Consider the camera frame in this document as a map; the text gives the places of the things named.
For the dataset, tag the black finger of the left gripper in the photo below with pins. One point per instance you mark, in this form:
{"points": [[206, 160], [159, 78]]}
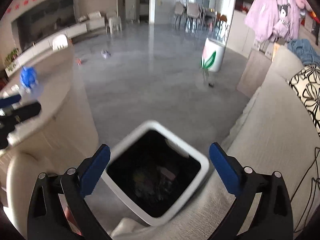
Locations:
{"points": [[6, 102], [24, 113]]}

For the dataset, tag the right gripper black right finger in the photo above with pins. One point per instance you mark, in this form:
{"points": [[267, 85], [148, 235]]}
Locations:
{"points": [[261, 209]]}

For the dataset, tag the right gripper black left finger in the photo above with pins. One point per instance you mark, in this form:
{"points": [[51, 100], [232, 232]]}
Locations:
{"points": [[46, 218]]}

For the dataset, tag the white square trash bin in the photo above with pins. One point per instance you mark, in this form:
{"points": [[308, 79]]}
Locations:
{"points": [[154, 172]]}

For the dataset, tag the white tulip trash can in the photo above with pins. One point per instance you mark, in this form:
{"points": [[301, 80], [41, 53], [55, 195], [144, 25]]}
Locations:
{"points": [[212, 55]]}

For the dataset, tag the blue plastic shoe cover bundle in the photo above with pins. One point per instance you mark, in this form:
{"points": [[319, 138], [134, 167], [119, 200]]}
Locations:
{"points": [[28, 78]]}

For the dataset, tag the green potted plant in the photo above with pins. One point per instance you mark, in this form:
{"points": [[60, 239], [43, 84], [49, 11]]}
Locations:
{"points": [[9, 60]]}

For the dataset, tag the white tv cabinet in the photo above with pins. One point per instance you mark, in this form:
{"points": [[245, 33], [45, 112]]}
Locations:
{"points": [[46, 44]]}

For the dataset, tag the white plastic child chair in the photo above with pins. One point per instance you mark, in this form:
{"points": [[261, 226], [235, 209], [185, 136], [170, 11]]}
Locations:
{"points": [[59, 42]]}

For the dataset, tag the beige fabric sofa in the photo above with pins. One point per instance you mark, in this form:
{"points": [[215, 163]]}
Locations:
{"points": [[274, 133]]}

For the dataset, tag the large black television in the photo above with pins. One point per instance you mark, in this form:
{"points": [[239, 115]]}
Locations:
{"points": [[43, 20]]}

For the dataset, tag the grey item on floor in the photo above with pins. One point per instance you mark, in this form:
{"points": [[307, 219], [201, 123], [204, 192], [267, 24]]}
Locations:
{"points": [[105, 54]]}

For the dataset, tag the stacked white stools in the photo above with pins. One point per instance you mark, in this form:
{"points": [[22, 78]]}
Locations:
{"points": [[114, 22]]}

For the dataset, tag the black white floral pillow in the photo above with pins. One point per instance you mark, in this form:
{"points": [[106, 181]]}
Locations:
{"points": [[306, 86]]}

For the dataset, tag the beige wooden side cabinet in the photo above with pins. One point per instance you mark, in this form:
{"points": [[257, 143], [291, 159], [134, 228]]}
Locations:
{"points": [[254, 74]]}

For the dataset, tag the blue denim garment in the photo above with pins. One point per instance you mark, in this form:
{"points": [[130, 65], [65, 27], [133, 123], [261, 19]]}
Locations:
{"points": [[303, 49]]}

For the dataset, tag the dining chairs and table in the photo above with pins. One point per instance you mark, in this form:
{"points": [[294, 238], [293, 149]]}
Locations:
{"points": [[197, 17]]}

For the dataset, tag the pink hanging jacket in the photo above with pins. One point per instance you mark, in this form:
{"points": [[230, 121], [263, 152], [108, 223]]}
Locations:
{"points": [[275, 19]]}

